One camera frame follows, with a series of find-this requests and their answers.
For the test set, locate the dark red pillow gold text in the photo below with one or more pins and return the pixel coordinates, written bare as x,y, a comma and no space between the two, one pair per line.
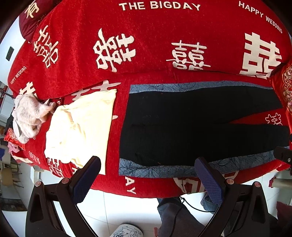
30,18

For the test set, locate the blue jeans leg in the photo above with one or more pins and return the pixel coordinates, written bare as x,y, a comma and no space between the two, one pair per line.
178,221

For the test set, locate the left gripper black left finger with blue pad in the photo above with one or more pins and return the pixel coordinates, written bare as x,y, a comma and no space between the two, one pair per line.
42,218

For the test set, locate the black pants grey patterned trim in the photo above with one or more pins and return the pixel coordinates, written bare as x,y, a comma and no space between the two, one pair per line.
233,125

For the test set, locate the red embroidered cushion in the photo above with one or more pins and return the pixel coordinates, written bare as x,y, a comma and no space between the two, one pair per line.
281,81

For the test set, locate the cream folded cloth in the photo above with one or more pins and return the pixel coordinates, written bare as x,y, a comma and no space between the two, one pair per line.
80,130

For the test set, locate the small red embroidered pillow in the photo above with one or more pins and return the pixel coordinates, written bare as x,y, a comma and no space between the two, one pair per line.
10,137

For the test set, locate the red wedding print sofa cover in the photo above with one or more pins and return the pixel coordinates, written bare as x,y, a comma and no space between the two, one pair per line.
82,47

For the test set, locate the white patterned slipper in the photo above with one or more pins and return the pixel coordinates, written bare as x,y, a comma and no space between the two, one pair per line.
127,230

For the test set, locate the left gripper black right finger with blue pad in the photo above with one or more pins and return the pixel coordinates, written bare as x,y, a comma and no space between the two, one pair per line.
242,209

